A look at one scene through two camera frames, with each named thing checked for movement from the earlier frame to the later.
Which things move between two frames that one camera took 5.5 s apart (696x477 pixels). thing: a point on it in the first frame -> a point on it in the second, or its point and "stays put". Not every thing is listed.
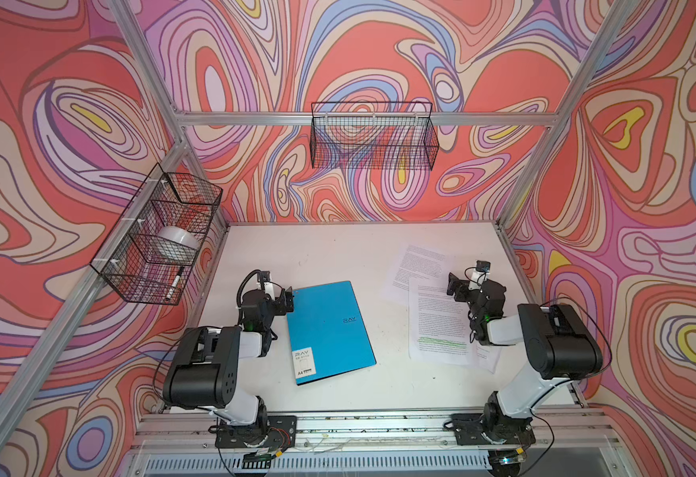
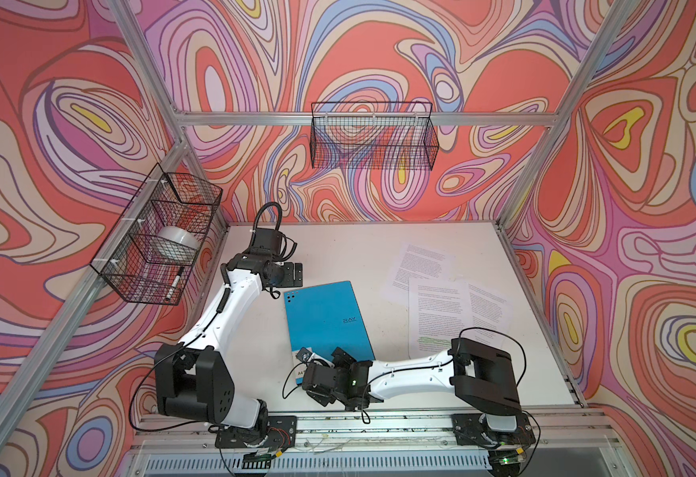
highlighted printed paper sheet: x=438 y=325 stays put
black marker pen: x=175 y=282 stays put
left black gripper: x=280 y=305 -> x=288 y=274
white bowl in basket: x=176 y=238 stays put
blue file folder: x=327 y=333 stays put
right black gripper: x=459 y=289 -> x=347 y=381
